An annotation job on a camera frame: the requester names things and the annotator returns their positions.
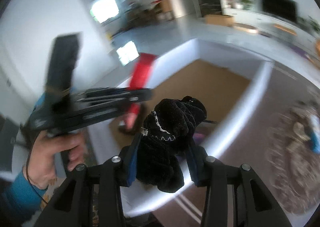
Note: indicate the white tv cabinet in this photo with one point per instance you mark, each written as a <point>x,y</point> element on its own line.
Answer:
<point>267,24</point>

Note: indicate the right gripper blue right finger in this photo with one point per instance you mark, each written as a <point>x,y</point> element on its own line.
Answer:
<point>253,203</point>

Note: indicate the white storage box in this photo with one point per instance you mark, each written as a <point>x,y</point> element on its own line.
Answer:
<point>198,81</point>

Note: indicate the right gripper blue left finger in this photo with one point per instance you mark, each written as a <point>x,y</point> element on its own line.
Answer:
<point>72,202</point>

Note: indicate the person left hand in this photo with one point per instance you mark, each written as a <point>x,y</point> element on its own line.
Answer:
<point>40,169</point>

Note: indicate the small wooden bench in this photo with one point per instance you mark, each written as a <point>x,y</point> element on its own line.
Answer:
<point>285,29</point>

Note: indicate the blue sleeve left forearm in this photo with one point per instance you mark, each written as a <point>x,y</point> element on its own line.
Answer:
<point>20,201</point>

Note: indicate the black flat television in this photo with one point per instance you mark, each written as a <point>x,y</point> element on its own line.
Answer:
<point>285,9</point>

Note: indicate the black knit sock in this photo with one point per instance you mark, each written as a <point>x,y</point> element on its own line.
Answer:
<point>168,130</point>

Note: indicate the red object in box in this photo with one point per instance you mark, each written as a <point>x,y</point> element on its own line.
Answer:
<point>140,77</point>

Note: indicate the blue white carton box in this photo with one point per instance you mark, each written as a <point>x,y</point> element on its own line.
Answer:
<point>314,132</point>

